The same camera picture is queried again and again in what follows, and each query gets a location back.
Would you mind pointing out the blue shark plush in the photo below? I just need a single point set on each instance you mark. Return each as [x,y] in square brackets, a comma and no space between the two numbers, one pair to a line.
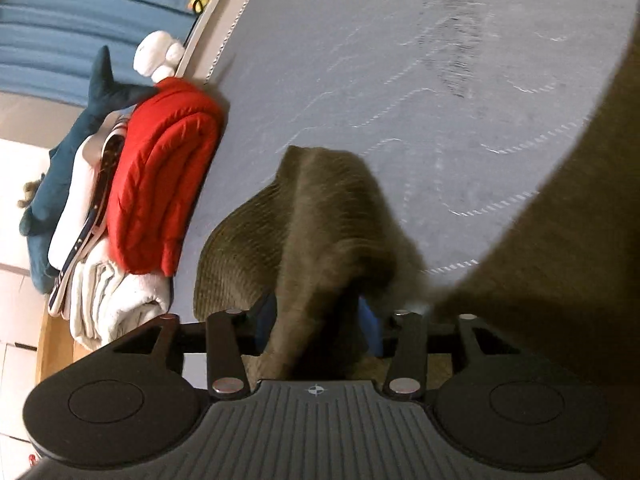
[55,180]

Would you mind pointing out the white wardrobe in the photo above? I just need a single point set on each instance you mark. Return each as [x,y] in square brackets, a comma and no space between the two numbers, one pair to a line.
[17,240]

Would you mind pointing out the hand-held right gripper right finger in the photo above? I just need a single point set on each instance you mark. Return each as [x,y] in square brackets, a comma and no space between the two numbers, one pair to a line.
[371,327]

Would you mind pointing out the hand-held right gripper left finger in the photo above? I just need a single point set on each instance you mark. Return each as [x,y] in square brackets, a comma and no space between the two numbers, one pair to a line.
[267,325]

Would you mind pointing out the blue curtain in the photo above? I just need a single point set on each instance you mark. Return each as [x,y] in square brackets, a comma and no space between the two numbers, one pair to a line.
[75,10]

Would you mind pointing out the white cloth navy trim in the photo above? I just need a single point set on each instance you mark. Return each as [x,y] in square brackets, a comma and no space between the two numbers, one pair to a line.
[75,205]

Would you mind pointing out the white folded blanket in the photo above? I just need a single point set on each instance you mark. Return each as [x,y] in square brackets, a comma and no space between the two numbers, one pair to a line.
[117,300]

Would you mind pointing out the white plush toy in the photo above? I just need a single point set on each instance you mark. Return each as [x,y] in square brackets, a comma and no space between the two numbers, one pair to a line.
[157,55]

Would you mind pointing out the red knit sweater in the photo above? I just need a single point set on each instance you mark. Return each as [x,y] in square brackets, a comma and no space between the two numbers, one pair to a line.
[165,170]

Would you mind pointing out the brown plush toy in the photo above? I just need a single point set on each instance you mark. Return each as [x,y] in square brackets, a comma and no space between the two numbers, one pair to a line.
[31,191]

